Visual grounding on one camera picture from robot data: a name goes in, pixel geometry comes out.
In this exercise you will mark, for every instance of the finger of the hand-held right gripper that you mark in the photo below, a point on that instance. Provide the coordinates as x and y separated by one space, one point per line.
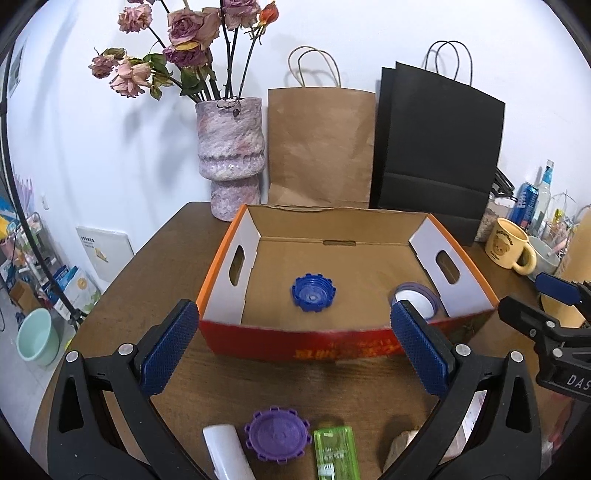
556 286
524 314

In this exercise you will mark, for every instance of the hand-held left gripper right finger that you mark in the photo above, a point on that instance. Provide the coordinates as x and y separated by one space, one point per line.
418 346

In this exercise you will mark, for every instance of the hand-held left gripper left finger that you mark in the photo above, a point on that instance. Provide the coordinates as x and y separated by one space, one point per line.
168 348

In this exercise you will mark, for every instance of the beige plug adapter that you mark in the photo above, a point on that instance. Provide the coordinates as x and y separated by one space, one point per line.
402 450

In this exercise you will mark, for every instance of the white plastic bottle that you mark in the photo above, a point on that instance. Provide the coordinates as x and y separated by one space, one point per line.
226 454

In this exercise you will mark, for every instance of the red cardboard box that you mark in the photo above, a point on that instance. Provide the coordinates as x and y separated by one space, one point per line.
323 258

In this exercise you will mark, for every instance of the purple gear-shaped cap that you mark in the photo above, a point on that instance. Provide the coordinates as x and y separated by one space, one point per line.
275 434

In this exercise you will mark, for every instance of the green translucent case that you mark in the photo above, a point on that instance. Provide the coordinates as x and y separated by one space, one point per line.
334 457

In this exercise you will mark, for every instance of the grey bowl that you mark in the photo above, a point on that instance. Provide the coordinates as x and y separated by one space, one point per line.
545 256

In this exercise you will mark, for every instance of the brown cardboard tube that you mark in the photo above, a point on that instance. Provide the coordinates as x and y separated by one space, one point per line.
575 258

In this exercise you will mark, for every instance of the yellow bear mug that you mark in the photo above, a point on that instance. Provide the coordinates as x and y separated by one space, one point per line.
508 244

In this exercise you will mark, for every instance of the blue drink can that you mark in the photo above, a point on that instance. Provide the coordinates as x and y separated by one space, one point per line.
525 203

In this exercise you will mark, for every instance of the glass jar with grains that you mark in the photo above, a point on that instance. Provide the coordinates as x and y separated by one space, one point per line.
496 217

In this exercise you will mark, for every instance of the clear glass bottle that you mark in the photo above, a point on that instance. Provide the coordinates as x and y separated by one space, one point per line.
544 194

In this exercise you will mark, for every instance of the blue and white boxes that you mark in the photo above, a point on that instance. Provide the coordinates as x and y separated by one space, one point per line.
76 288

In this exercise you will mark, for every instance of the white flat box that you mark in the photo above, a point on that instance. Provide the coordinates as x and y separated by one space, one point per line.
104 251

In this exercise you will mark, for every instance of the blue gear-shaped cap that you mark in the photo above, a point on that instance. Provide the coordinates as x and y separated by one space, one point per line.
313 293

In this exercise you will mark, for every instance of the mint green bucket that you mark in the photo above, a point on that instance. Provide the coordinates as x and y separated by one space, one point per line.
37 339

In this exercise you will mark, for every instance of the small brown cardboard box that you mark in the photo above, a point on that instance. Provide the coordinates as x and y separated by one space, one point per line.
23 297

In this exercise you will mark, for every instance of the black paper bag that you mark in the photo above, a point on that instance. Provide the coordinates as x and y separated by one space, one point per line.
438 147

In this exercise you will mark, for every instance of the black stand pole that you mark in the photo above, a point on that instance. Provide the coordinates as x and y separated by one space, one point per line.
18 207

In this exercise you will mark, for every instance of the pink marbled vase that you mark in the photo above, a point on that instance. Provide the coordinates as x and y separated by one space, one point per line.
230 143

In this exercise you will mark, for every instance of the brown paper bag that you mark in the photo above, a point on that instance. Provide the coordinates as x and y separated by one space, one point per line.
321 147

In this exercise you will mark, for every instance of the dried rose bouquet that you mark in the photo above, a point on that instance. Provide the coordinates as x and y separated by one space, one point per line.
189 41

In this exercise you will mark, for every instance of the white wall socket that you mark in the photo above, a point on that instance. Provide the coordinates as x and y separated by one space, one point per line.
45 201

